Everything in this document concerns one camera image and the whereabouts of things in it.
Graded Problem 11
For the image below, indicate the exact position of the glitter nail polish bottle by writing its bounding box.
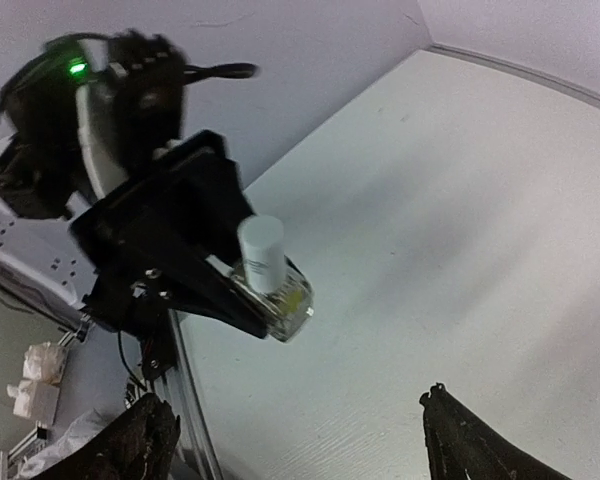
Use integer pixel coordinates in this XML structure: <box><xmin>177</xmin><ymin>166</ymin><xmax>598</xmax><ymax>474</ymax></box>
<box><xmin>229</xmin><ymin>257</ymin><xmax>315</xmax><ymax>344</ymax></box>

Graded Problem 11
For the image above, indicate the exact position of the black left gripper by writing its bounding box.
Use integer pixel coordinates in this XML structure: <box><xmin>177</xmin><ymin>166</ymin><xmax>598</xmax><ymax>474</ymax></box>
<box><xmin>70</xmin><ymin>130</ymin><xmax>267</xmax><ymax>339</ymax></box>

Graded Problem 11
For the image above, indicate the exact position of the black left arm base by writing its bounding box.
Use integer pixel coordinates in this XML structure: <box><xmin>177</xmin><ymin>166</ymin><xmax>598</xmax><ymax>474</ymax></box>
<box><xmin>119</xmin><ymin>297</ymin><xmax>177</xmax><ymax>381</ymax></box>

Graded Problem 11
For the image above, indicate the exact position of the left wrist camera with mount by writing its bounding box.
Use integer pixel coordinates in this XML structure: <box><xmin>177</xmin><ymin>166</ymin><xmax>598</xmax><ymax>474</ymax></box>
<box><xmin>44</xmin><ymin>29</ymin><xmax>259</xmax><ymax>200</ymax></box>

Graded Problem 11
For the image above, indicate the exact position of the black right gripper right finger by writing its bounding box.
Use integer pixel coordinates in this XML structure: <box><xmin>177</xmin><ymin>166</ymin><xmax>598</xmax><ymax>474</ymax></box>
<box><xmin>419</xmin><ymin>383</ymin><xmax>566</xmax><ymax>480</ymax></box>

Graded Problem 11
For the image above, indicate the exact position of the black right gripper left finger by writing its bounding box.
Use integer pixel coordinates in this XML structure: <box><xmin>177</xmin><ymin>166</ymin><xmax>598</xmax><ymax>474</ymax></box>
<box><xmin>36</xmin><ymin>393</ymin><xmax>181</xmax><ymax>480</ymax></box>

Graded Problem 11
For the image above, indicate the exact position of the white nail polish cap brush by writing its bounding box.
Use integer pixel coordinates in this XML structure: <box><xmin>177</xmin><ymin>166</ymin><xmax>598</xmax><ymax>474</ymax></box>
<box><xmin>237</xmin><ymin>215</ymin><xmax>286</xmax><ymax>294</ymax></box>

